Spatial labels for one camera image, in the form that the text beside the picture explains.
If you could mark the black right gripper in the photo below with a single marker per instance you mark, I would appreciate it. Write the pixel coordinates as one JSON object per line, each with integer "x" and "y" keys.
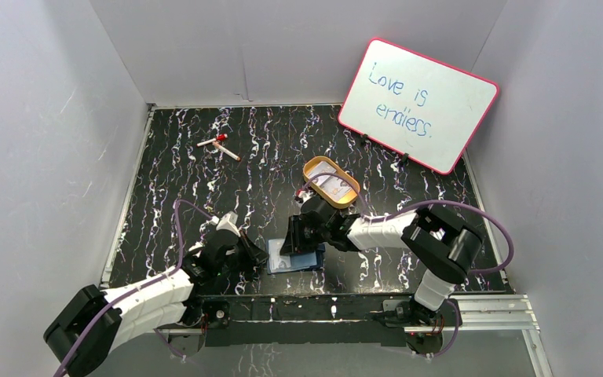
{"x": 294, "y": 242}

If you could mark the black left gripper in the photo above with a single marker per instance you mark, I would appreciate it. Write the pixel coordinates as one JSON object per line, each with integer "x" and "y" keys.
{"x": 242, "y": 250}

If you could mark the silver credit card stack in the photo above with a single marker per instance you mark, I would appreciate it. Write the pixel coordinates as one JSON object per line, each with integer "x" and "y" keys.
{"x": 325, "y": 176}

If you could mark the blue leather card holder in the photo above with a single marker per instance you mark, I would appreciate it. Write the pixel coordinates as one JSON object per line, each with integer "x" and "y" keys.
{"x": 311, "y": 261}

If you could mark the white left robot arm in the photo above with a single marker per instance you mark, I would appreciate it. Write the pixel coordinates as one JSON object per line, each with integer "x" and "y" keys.
{"x": 96, "y": 322}

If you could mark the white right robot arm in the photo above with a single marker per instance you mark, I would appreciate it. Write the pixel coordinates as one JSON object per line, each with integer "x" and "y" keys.
{"x": 443, "y": 242}

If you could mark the yellow oval tray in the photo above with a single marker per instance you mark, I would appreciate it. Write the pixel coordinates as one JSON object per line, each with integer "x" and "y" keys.
{"x": 347, "y": 200}

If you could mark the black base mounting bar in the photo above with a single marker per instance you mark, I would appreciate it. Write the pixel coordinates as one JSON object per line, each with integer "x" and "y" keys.
{"x": 386, "y": 320}

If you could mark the orange capped marker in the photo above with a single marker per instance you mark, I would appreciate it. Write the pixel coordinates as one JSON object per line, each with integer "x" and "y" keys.
{"x": 226, "y": 151}

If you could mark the red capped marker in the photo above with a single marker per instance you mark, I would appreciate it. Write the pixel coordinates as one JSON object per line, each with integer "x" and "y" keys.
{"x": 219, "y": 137}

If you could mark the pink framed whiteboard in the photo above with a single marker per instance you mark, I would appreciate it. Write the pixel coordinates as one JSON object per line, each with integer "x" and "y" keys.
{"x": 415, "y": 105}

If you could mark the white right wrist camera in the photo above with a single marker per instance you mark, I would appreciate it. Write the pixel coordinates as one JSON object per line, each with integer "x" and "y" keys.
{"x": 301, "y": 196}

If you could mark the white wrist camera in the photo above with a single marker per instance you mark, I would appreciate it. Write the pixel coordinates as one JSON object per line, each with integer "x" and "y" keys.
{"x": 301, "y": 196}
{"x": 227, "y": 222}

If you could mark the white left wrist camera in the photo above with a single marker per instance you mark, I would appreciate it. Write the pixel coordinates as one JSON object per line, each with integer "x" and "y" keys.
{"x": 227, "y": 222}

